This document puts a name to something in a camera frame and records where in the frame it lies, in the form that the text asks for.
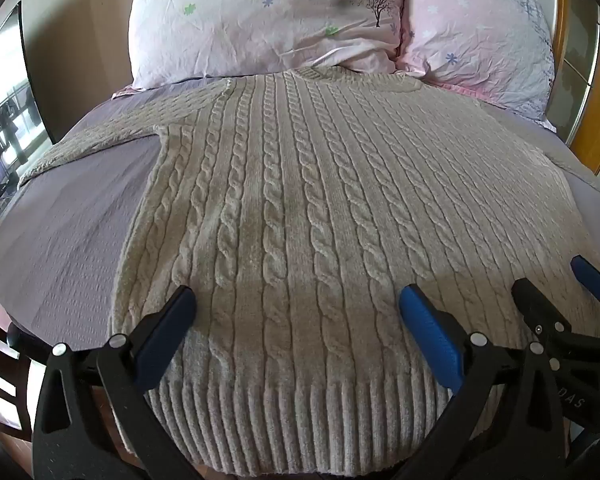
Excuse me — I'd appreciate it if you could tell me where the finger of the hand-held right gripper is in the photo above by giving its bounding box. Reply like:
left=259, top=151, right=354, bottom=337
left=570, top=255, right=600, bottom=333
left=511, top=277, right=600, bottom=361

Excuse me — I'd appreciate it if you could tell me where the beige cable knit sweater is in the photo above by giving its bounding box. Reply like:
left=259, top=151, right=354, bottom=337
left=17, top=66, right=600, bottom=477

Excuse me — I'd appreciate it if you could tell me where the brown wooden furniture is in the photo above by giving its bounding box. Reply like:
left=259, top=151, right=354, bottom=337
left=0, top=305, right=48, bottom=480

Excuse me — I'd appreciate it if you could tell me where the white floral pillow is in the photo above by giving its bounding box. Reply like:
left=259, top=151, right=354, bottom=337
left=126, top=0, right=407, bottom=92

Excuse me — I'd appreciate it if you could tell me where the wooden headboard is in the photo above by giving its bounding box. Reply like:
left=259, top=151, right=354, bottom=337
left=481, top=0, right=600, bottom=177

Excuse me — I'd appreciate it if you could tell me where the purple bed sheet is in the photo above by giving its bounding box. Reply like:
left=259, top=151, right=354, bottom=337
left=0, top=79, right=600, bottom=361

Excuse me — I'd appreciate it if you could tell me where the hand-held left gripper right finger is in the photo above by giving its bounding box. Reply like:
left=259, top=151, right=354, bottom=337
left=399, top=284, right=567, bottom=480

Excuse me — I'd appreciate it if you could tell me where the dark framed window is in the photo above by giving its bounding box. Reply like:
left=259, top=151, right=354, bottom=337
left=0, top=2, right=57, bottom=202

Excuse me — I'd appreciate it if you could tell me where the pink floral pillow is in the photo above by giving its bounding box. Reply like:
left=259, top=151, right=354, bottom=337
left=397, top=0, right=557, bottom=124

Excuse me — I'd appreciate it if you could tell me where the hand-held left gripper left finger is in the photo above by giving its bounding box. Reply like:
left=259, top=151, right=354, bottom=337
left=32, top=285, right=197, bottom=480

